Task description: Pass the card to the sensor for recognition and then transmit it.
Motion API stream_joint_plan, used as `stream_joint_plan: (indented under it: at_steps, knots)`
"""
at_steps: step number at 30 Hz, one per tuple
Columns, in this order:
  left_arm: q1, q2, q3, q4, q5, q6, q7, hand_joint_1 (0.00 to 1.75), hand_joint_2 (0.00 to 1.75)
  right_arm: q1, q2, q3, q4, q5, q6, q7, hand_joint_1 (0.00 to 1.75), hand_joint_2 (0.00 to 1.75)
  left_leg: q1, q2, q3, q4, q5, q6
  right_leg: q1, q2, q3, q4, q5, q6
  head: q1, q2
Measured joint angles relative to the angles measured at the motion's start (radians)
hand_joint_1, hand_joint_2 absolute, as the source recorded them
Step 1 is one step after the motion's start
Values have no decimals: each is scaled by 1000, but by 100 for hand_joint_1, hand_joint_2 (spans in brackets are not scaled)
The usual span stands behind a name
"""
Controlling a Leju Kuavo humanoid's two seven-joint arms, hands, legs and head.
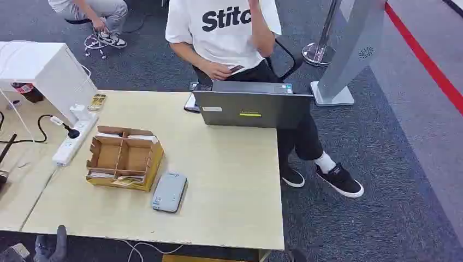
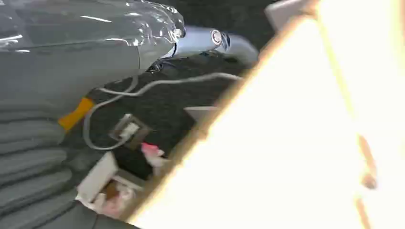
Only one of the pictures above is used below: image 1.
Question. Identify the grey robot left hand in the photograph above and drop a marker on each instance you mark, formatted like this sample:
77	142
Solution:
50	249

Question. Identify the person's right hand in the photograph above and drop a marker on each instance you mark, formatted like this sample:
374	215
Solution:
216	71

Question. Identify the dark red card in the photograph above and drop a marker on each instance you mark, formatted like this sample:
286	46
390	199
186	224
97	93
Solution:
237	68

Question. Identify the seated person in white shirt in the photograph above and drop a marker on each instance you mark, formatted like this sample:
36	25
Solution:
220	32

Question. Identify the grey laptop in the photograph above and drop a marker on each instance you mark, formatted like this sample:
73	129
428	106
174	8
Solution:
253	110

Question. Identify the printed cards stack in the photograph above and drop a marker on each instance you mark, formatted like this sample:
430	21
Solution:
108	176

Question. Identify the white cards stack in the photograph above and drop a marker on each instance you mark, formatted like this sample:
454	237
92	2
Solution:
143	137

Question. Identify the pale desk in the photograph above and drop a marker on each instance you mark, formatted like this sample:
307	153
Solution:
217	173

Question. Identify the white power strip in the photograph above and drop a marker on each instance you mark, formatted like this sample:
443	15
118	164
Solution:
72	144

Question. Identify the black rod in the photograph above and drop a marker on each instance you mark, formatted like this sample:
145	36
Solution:
8	147

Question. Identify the wooden card box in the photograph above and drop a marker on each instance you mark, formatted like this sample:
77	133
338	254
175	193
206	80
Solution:
123	161

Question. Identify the yellow card pack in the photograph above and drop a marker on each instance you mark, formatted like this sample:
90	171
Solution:
97	102

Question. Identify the crouching person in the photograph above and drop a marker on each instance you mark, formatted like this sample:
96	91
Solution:
105	11

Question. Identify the grey kiosk stand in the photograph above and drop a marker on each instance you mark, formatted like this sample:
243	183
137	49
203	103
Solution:
347	54

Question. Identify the white power adapter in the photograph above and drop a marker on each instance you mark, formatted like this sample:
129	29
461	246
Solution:
79	111

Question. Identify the red and black object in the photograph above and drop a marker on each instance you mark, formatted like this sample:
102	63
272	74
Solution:
27	89

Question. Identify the white cabinet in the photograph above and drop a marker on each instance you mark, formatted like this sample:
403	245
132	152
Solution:
47	68

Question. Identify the red floor tape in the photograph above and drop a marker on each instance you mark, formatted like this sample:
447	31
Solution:
427	63

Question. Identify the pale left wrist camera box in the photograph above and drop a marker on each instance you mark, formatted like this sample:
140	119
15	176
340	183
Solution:
13	253

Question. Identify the chrome stanchion post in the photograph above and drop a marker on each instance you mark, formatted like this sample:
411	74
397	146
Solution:
320	52

